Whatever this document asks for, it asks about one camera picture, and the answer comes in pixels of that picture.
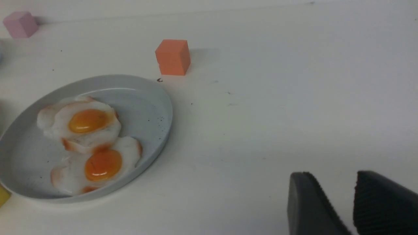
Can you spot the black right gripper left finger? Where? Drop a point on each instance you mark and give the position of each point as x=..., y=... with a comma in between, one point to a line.
x=309, y=211

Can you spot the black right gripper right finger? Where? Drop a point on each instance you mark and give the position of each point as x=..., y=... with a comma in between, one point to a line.
x=384, y=207

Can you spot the fried egg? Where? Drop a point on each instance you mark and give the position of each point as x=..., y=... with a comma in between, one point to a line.
x=78, y=174
x=81, y=124

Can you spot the orange cube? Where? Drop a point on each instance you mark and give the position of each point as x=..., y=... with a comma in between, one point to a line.
x=173, y=57

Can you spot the grey egg plate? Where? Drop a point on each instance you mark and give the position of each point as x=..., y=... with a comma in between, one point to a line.
x=27, y=157

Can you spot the yellow cube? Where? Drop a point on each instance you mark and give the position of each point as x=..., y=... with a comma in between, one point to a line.
x=4, y=196

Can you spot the pink cube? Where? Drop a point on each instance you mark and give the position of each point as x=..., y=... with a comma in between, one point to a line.
x=21, y=24

